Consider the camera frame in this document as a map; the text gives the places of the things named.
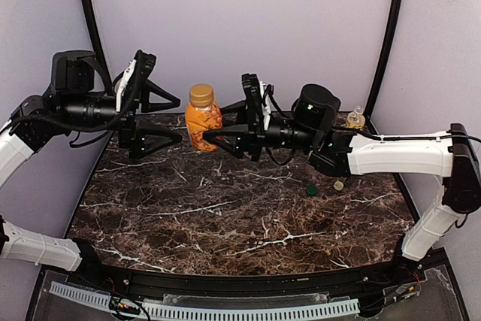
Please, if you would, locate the orange juice bottle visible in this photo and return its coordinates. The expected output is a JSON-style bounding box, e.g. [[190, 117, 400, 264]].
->
[[185, 99, 222, 152]]

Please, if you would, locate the gold bottle cap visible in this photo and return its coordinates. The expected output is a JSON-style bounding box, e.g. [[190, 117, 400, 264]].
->
[[189, 83, 215, 108]]

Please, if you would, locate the dark green bottle cap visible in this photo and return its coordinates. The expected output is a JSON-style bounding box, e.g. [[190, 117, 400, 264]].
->
[[305, 184, 319, 197]]

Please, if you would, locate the pale green bottle cap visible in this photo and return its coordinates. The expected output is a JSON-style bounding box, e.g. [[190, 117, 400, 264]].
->
[[334, 180, 344, 191]]

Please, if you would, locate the green tea bottle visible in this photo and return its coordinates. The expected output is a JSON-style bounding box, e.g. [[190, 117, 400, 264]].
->
[[345, 105, 365, 130]]

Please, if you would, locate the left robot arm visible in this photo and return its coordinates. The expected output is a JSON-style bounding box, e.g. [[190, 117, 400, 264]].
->
[[1, 50, 183, 275]]

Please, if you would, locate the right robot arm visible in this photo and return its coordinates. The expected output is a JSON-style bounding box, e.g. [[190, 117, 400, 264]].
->
[[203, 80, 480, 262]]

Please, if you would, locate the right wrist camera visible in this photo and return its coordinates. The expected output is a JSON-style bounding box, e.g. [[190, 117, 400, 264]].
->
[[241, 74, 272, 135]]

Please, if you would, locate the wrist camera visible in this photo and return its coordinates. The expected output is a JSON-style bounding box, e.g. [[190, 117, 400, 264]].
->
[[112, 49, 157, 111], [241, 74, 272, 135]]

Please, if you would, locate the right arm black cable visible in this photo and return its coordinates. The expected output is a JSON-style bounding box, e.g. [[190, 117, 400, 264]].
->
[[262, 86, 481, 166]]

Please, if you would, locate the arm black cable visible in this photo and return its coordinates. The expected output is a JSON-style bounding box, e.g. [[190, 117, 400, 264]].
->
[[262, 86, 481, 166], [0, 52, 151, 149]]

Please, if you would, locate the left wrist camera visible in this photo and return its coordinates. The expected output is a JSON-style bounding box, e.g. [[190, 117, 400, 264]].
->
[[112, 49, 157, 111]]

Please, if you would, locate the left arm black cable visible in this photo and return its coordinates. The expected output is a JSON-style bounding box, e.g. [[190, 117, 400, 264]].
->
[[0, 52, 151, 149]]

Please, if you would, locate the left black corner post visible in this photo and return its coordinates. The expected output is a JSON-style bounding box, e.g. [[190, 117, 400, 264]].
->
[[80, 0, 111, 81]]

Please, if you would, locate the black corner post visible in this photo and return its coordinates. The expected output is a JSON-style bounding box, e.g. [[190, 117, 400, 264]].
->
[[365, 0, 402, 120], [80, 0, 111, 81]]

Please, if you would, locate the black front frame rail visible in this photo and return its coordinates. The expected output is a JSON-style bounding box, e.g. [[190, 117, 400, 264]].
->
[[68, 262, 401, 299]]

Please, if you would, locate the white slotted cable duct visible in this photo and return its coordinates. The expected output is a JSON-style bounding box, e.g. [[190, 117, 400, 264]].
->
[[49, 281, 360, 320]]

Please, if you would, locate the right black corner post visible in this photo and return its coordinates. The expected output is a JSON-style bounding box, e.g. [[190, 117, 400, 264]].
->
[[365, 0, 402, 120]]

